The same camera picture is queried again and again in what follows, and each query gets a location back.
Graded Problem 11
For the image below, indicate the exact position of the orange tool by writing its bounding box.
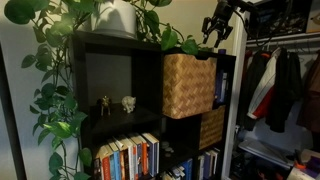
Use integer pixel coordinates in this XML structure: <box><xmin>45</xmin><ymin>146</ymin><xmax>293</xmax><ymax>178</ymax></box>
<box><xmin>293</xmin><ymin>159</ymin><xmax>307</xmax><ymax>170</ymax></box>

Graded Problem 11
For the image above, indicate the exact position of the white closet shelf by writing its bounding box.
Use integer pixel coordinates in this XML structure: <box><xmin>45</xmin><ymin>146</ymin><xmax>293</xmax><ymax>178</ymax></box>
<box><xmin>247</xmin><ymin>30</ymin><xmax>320</xmax><ymax>39</ymax></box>

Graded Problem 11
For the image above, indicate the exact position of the white and red jacket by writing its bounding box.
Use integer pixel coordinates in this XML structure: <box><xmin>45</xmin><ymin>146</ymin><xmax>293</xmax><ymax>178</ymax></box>
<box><xmin>246</xmin><ymin>46</ymin><xmax>284</xmax><ymax>120</ymax></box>

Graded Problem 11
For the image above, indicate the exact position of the large woven basket drawer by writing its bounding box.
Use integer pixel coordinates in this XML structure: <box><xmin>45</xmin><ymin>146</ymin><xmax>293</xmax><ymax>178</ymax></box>
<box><xmin>162</xmin><ymin>53</ymin><xmax>218</xmax><ymax>120</ymax></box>

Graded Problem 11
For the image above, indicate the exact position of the metal closet rod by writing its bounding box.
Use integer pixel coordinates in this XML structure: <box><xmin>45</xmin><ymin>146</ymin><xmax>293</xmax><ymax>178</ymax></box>
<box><xmin>248</xmin><ymin>35</ymin><xmax>320</xmax><ymax>47</ymax></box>

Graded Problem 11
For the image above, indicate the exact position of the green pothos plant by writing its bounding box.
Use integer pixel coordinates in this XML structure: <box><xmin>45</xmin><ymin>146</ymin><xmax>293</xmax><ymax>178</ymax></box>
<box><xmin>2</xmin><ymin>0</ymin><xmax>203</xmax><ymax>180</ymax></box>

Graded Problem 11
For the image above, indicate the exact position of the white elephant figurine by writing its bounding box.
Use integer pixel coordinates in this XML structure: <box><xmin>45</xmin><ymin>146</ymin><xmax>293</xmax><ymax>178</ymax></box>
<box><xmin>120</xmin><ymin>95</ymin><xmax>137</xmax><ymax>115</ymax></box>

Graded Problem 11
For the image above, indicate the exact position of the grey pebbles pile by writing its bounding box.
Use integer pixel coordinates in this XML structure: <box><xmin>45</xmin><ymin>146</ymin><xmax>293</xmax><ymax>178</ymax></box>
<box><xmin>160</xmin><ymin>140</ymin><xmax>175</xmax><ymax>159</ymax></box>

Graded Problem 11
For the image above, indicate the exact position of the white door frame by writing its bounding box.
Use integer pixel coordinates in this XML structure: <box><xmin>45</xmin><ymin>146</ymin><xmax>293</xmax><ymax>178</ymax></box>
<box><xmin>220</xmin><ymin>6</ymin><xmax>251</xmax><ymax>180</ymax></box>

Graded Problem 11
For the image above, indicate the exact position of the black slanted bar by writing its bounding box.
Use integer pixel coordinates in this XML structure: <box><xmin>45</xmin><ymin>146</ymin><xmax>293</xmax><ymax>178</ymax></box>
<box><xmin>0</xmin><ymin>44</ymin><xmax>28</xmax><ymax>180</ymax></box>

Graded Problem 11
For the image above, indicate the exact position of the black cube cupboard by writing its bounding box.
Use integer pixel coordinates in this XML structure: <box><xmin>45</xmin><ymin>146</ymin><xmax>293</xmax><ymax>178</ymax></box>
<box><xmin>70</xmin><ymin>30</ymin><xmax>238</xmax><ymax>180</ymax></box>

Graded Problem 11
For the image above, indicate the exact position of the brown hanging jacket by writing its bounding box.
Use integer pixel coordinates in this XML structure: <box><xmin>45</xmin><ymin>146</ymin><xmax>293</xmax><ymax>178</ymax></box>
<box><xmin>296</xmin><ymin>49</ymin><xmax>320</xmax><ymax>134</ymax></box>

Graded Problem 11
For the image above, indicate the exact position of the black hanging jacket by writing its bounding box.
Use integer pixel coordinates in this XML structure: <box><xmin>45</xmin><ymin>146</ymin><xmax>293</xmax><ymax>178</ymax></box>
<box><xmin>240</xmin><ymin>49</ymin><xmax>269</xmax><ymax>132</ymax></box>

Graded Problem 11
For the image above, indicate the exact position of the long black hanging coat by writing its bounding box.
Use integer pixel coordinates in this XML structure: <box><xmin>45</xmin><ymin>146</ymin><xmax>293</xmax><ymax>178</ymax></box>
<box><xmin>264</xmin><ymin>47</ymin><xmax>304</xmax><ymax>134</ymax></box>

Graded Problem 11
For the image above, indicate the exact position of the clear plastic bin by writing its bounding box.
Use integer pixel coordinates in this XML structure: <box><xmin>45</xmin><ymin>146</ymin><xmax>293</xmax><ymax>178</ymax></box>
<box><xmin>237</xmin><ymin>138</ymin><xmax>296</xmax><ymax>170</ymax></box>

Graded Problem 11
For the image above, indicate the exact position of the dark storage box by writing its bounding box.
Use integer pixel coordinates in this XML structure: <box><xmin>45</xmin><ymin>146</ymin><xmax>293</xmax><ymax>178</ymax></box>
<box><xmin>248</xmin><ymin>0</ymin><xmax>310</xmax><ymax>34</ymax></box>

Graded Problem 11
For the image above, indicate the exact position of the navy hardcover book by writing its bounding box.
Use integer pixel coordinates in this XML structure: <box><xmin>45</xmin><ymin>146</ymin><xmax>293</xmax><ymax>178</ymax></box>
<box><xmin>143</xmin><ymin>132</ymin><xmax>161</xmax><ymax>178</ymax></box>

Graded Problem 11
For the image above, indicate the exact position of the white paperback book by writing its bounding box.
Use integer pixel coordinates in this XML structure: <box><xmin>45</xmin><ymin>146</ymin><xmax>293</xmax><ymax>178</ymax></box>
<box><xmin>122</xmin><ymin>135</ymin><xmax>135</xmax><ymax>180</ymax></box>

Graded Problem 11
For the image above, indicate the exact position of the white plant pot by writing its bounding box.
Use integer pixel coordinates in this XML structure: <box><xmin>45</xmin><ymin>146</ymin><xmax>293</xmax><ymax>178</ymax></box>
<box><xmin>89</xmin><ymin>0</ymin><xmax>138</xmax><ymax>40</ymax></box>

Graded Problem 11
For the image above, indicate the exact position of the gold animal figurine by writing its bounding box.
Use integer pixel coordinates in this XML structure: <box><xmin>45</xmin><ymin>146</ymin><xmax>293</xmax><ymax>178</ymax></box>
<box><xmin>96</xmin><ymin>95</ymin><xmax>112</xmax><ymax>117</ymax></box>

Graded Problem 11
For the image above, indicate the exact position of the light blue paperback book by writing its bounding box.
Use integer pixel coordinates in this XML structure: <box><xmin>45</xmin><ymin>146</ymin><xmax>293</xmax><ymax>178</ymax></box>
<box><xmin>110</xmin><ymin>148</ymin><xmax>122</xmax><ymax>180</ymax></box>

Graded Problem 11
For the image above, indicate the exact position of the red orange paperback book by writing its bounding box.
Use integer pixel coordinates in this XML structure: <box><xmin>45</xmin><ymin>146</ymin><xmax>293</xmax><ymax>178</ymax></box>
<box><xmin>100</xmin><ymin>153</ymin><xmax>113</xmax><ymax>180</ymax></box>

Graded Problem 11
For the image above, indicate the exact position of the white storage box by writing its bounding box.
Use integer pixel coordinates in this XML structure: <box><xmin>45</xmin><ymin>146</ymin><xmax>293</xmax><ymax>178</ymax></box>
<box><xmin>305</xmin><ymin>0</ymin><xmax>320</xmax><ymax>34</ymax></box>

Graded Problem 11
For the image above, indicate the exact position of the thin orange paperback book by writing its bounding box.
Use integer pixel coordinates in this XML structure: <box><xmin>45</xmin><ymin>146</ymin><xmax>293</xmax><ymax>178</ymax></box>
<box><xmin>141</xmin><ymin>140</ymin><xmax>149</xmax><ymax>176</ymax></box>

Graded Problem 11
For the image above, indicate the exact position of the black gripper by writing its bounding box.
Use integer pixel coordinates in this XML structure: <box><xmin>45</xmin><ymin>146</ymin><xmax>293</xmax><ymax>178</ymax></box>
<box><xmin>201</xmin><ymin>0</ymin><xmax>235</xmax><ymax>49</ymax></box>

